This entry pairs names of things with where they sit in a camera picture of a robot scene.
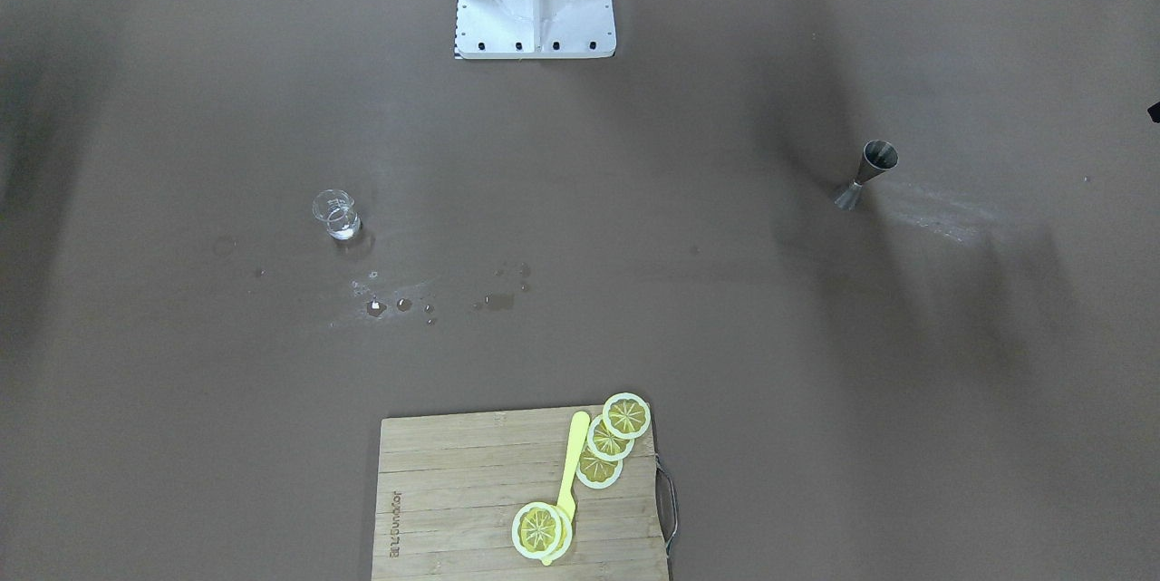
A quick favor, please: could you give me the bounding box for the lemon slice on knife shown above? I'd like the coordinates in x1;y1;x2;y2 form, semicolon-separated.
510;501;575;566

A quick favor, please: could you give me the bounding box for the steel double jigger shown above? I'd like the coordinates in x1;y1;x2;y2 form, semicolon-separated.
833;140;898;212

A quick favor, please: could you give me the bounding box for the small clear glass cup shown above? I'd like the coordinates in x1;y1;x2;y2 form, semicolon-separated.
312;189;362;241

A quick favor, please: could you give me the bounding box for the yellow plastic knife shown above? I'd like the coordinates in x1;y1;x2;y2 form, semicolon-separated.
542;411;590;567

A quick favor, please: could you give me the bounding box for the wooden cutting board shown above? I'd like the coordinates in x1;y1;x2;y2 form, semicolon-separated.
372;407;670;580

